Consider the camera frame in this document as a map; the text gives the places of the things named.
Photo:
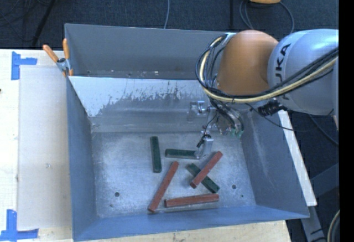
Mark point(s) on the black cylinder on white bracket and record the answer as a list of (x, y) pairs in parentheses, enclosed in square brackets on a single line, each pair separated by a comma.
[(266, 109)]

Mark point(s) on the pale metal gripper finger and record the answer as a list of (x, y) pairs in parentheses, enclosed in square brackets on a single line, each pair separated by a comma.
[(207, 146), (195, 110)]

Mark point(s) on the dark green flat block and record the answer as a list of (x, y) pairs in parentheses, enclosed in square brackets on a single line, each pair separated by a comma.
[(179, 153), (155, 155), (211, 184)]

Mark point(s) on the red-brown flat block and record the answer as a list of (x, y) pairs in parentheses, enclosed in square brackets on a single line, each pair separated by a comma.
[(190, 200), (208, 169), (164, 185)]

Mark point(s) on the grey metal bin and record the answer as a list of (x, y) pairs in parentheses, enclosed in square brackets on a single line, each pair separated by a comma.
[(132, 157)]

